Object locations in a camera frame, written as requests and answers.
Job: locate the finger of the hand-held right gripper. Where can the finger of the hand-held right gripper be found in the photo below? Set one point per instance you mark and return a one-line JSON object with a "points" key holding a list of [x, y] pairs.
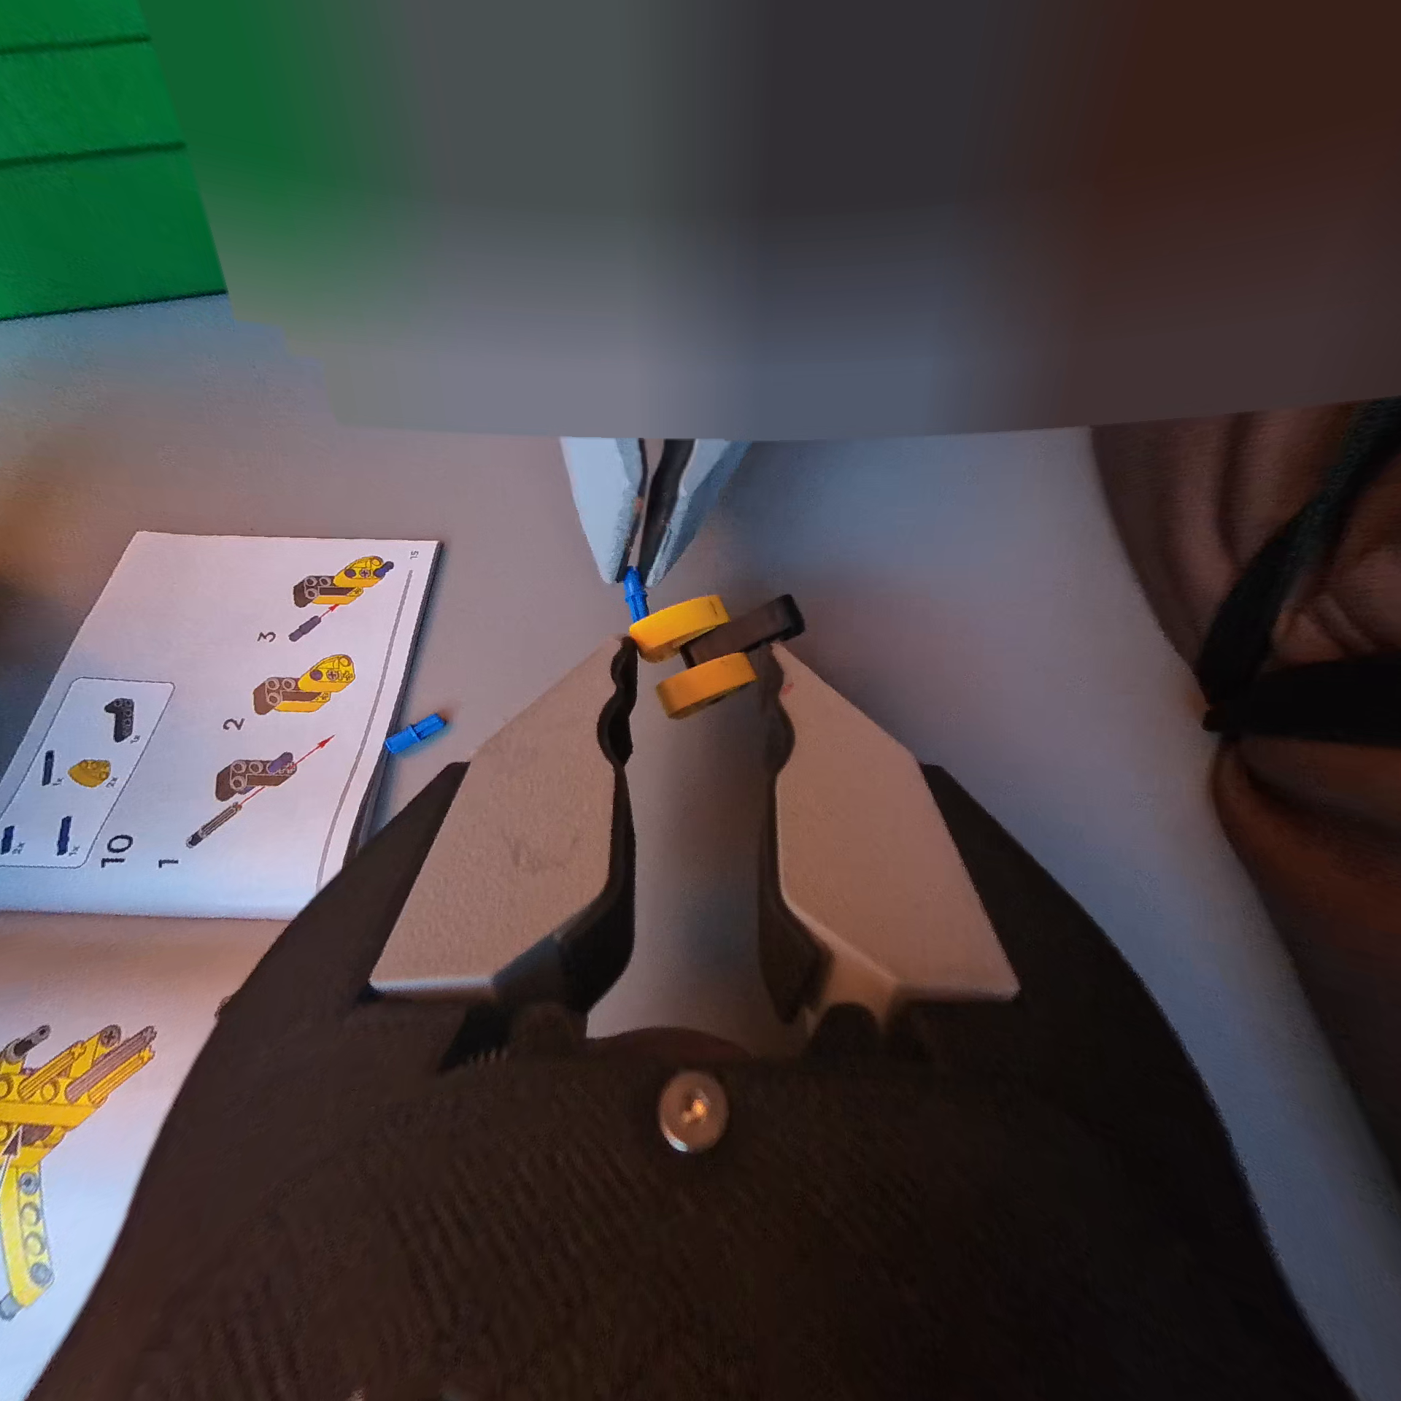
{"points": [[700, 482], [600, 493]]}

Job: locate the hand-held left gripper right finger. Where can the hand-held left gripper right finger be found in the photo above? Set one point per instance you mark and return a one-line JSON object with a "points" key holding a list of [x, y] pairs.
{"points": [[886, 876]]}

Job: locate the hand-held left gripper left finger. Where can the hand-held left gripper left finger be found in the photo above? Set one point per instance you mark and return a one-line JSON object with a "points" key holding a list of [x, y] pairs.
{"points": [[503, 865]]}

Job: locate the blue lego pin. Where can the blue lego pin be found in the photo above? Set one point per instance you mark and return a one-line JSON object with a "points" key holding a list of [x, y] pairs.
{"points": [[416, 732], [633, 596]]}

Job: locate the yellow and black lego assembly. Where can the yellow and black lego assembly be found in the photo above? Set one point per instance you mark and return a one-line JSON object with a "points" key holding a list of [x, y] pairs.
{"points": [[678, 627]]}

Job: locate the lego instruction booklet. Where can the lego instruction booklet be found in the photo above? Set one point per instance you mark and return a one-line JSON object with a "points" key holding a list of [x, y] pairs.
{"points": [[219, 613]]}

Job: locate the brown garment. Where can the brown garment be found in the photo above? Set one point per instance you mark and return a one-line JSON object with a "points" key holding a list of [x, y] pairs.
{"points": [[1313, 876]]}

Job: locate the green board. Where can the green board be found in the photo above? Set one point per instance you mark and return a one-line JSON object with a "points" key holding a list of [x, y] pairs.
{"points": [[86, 165]]}

